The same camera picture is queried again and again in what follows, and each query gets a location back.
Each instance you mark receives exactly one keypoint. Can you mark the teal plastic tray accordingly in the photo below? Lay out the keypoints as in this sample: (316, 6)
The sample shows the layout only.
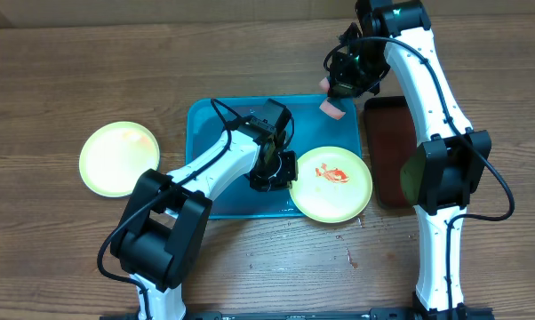
(313, 129)

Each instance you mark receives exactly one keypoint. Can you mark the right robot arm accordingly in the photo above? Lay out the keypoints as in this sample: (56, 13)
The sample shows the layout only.
(439, 177)

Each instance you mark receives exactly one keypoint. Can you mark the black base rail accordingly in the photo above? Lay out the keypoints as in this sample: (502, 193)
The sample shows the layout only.
(372, 314)

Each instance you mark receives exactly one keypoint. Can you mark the red grey sponge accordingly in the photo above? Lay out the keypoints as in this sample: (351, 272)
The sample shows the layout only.
(329, 109)

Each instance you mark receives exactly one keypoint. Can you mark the green plate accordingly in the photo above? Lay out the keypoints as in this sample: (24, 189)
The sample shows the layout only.
(333, 185)
(113, 158)

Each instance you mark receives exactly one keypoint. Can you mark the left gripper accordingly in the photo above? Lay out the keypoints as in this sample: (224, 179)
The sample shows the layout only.
(285, 180)

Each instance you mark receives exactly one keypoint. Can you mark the black rectangular tray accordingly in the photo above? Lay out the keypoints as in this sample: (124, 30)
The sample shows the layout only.
(391, 140)

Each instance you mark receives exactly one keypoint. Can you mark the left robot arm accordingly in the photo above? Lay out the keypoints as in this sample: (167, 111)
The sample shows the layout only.
(157, 240)

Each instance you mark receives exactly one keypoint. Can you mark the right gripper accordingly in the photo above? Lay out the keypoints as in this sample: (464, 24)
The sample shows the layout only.
(345, 85)

